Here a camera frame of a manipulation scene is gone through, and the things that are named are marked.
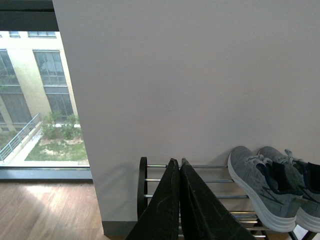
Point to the black metal shoe rack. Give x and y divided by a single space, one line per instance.
248 218

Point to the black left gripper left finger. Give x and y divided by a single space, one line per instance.
160 220

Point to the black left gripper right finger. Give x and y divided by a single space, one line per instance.
202 215

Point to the grey sneaker with navy lining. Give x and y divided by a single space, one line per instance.
304 176

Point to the grey knit sneaker white sole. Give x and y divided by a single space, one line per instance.
275 201

